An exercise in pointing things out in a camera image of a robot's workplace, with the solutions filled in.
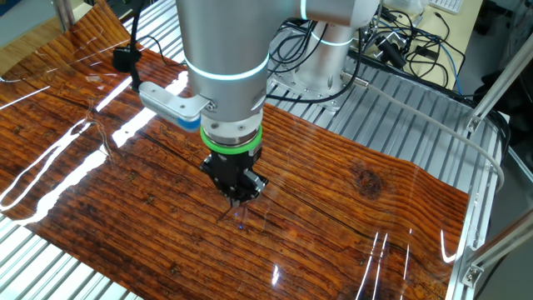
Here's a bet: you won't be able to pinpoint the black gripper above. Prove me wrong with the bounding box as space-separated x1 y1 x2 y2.
198 145 270 208

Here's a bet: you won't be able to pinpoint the thin wire rimless glasses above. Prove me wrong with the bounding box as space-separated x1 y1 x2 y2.
216 202 251 233

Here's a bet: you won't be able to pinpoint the glossy wood-grain mat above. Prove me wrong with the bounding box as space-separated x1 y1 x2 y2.
0 0 471 300

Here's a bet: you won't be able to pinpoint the white keyboard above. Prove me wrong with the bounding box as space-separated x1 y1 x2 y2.
428 0 464 15

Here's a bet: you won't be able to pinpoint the light wooden desk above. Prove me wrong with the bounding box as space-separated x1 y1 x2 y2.
382 0 484 91

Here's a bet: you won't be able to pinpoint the black fabric bag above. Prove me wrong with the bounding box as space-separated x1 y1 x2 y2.
474 70 533 147

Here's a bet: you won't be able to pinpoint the green flange ring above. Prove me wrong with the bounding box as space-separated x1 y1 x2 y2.
199 124 263 156

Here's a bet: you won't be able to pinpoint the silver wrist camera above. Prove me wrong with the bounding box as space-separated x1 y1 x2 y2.
138 81 213 133

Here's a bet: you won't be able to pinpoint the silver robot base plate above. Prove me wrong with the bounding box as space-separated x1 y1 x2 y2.
266 68 359 113

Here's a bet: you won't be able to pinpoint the black cable from wrist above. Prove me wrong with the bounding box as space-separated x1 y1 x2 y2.
265 41 364 104

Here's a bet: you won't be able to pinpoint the black looped cable bundle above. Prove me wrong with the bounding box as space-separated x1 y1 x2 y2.
268 18 320 76

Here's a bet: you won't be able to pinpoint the black camera cable with ferrite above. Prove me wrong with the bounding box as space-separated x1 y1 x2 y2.
111 0 147 93

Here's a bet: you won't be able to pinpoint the black camera on tripod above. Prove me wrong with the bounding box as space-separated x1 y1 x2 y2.
360 0 411 70

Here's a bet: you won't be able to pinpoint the grey cable with metal plug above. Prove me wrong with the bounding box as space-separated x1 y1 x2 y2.
341 71 506 193

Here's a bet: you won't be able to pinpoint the black tangled desk cables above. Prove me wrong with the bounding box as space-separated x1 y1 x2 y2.
374 7 467 88

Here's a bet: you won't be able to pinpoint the round metal post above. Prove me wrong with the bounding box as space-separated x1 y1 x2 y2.
52 0 77 33

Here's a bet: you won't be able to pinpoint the blue cable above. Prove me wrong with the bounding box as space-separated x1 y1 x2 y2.
439 41 464 95

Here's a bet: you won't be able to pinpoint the aluminium frame bar with bracket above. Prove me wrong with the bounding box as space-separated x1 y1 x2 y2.
461 216 533 288

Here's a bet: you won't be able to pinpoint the slanted aluminium frame post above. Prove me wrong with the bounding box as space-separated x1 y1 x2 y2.
466 31 533 133

